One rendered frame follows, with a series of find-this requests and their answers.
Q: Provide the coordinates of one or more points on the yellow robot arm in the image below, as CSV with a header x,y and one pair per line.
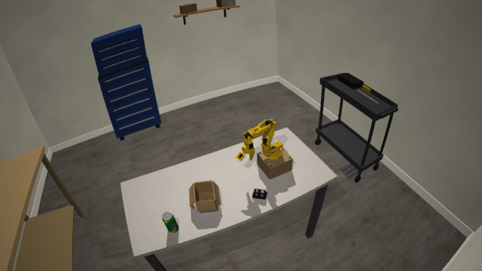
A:
x,y
275,149

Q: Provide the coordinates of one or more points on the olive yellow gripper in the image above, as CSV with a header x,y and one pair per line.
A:
x,y
241,155

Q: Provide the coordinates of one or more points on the green drink can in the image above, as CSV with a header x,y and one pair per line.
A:
x,y
170,222

